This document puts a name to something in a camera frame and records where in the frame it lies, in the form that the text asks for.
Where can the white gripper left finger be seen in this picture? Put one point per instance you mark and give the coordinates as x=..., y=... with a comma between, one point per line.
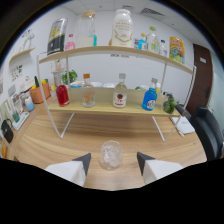
x=66, y=170

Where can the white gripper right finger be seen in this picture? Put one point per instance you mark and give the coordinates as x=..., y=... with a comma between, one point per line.
x=160, y=168

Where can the blue liquid bottle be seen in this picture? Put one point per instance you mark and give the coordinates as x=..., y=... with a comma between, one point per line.
x=149, y=100

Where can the green cup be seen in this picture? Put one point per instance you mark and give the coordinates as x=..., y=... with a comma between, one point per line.
x=16, y=117

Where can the white and blue cup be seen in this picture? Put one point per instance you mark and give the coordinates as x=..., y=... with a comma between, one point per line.
x=29, y=105

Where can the clear glass with ice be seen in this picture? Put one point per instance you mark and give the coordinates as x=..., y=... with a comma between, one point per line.
x=110, y=155

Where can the white notebook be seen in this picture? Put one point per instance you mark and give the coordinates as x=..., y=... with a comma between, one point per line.
x=182, y=126

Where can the green lime bunch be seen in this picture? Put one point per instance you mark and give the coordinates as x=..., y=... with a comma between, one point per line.
x=169, y=104

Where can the white tray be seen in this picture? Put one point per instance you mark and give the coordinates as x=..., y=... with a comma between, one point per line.
x=21, y=121

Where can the black kettle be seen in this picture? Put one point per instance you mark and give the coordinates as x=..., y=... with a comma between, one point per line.
x=7, y=131

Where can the red liquid glass bottle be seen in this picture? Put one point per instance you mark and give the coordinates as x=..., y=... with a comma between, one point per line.
x=62, y=96

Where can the orange storage basket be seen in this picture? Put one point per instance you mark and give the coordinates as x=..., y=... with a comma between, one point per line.
x=39, y=95

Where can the two-tier wooden shelf rack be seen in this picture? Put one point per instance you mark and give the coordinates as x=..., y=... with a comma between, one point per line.
x=103, y=96

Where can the clear bottle with red label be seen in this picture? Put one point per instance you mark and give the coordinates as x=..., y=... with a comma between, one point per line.
x=120, y=96

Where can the green cucumber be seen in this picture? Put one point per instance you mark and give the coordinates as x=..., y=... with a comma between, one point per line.
x=36, y=81

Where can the green potted plant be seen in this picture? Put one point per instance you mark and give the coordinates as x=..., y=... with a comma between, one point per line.
x=70, y=76

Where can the white kitchen appliance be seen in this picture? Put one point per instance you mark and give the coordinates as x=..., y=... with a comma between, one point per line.
x=26, y=84

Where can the clear bottle with blue cap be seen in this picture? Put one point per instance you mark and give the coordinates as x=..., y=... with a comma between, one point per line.
x=163, y=49

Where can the small pink bottle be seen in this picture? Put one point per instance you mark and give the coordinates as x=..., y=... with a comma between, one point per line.
x=70, y=45

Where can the clear bottle with green cap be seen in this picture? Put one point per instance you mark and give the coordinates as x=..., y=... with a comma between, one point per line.
x=152, y=41

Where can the small blue bottle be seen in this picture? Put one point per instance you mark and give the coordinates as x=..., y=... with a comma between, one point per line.
x=142, y=42

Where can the teal bottle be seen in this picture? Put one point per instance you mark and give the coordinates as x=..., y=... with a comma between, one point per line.
x=95, y=40

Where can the black and yellow can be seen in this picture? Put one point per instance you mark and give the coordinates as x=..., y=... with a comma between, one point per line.
x=56, y=36

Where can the vase with flowers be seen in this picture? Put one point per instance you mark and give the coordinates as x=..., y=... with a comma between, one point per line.
x=28, y=38

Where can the small wall sticker sheet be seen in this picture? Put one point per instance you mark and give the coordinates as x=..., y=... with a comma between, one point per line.
x=17, y=72

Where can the wooden wall shelf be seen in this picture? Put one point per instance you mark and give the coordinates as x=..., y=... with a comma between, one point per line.
x=21, y=54

